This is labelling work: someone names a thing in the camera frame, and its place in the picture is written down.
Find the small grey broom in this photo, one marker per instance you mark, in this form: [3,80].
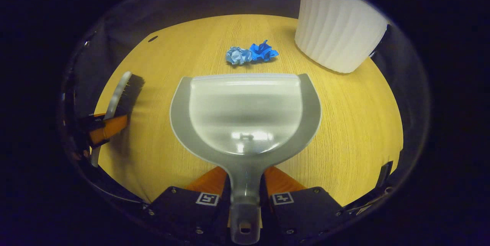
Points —
[124,93]

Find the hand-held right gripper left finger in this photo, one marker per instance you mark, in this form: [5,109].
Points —
[180,211]

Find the white garbage bin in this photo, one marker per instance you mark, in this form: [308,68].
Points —
[337,31]

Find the grey dustpan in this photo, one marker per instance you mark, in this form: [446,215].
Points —
[245,116]

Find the dark blue paper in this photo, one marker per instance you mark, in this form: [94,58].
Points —
[263,51]

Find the light blue paper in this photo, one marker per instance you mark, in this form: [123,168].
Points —
[238,56]

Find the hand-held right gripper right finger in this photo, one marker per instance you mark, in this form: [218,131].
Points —
[306,215]

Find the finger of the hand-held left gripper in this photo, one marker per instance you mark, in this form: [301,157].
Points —
[109,129]

